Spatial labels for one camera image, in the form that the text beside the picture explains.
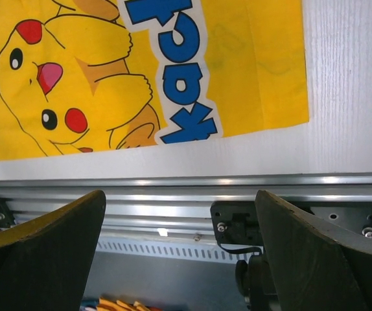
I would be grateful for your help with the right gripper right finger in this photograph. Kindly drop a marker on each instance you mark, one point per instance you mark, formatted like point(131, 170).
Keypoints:
point(315, 265)

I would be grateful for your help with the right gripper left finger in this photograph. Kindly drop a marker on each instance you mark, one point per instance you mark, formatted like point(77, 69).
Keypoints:
point(45, 262)

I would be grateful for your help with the yellow pikachu cloth placemat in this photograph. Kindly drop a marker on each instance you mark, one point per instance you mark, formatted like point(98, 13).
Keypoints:
point(89, 76)

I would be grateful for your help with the perforated cable duct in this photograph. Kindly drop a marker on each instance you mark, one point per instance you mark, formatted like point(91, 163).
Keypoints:
point(169, 250)

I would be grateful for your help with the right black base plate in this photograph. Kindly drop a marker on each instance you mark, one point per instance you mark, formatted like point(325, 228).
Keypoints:
point(236, 223)

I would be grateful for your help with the aluminium mounting rail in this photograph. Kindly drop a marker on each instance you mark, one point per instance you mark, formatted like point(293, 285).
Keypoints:
point(144, 207)

